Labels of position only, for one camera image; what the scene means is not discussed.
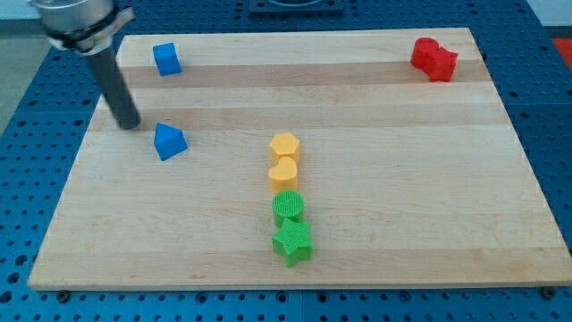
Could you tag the blue triangle block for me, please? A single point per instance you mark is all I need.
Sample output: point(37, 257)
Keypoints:
point(169, 141)

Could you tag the yellow heart block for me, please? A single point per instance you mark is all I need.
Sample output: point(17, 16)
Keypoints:
point(284, 176)

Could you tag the yellow hexagon block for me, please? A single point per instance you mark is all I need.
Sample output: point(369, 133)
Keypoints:
point(284, 145)

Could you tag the green cylinder block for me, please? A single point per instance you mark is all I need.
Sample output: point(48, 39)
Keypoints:
point(287, 205)

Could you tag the green star block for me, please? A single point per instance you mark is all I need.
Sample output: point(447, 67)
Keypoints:
point(293, 242)

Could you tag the light wooden board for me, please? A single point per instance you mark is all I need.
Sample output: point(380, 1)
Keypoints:
point(303, 160)

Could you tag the blue cube block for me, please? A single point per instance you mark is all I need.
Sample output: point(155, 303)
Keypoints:
point(166, 59)

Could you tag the red cylinder block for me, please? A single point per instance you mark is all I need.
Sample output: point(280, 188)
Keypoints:
point(424, 48)

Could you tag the red star block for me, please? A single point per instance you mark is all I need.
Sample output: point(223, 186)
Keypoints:
point(440, 65)

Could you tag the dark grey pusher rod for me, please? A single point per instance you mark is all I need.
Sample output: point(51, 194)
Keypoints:
point(114, 88)

